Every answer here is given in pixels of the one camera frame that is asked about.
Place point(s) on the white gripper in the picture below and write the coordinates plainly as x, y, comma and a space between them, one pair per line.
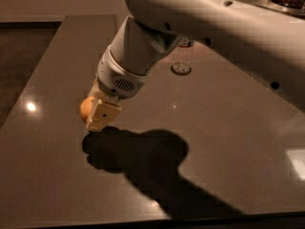
118, 78

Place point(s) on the orange fruit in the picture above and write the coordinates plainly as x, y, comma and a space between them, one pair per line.
86, 108

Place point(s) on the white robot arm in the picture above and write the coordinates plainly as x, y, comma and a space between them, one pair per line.
266, 44

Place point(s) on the clear plastic water bottle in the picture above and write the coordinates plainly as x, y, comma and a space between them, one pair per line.
182, 57

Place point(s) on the metal container with dark contents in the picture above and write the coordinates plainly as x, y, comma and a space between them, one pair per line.
292, 7

